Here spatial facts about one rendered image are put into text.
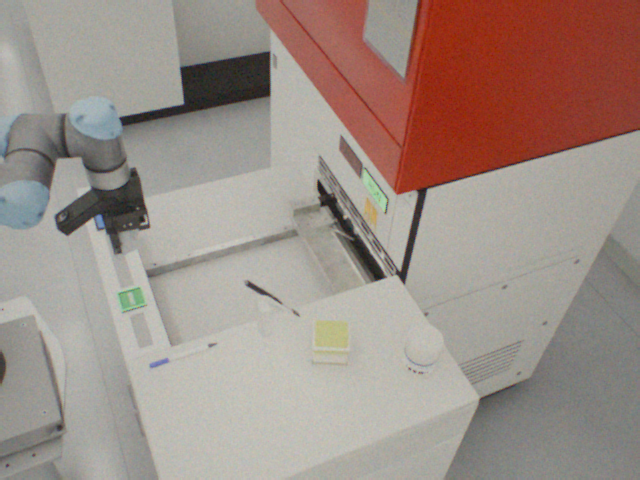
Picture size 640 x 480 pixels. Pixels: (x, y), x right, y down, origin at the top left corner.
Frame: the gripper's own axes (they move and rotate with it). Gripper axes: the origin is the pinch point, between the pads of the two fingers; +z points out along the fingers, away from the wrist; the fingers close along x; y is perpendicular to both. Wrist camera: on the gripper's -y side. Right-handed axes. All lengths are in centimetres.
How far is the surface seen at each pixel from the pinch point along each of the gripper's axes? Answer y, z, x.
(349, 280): 51, 23, -7
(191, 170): 49, 111, 147
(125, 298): -0.4, 14.2, 0.5
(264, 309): 24.2, 5.7, -19.4
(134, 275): 2.9, 14.7, 6.6
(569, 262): 117, 34, -15
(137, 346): -0.9, 14.7, -12.3
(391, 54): 53, -39, -7
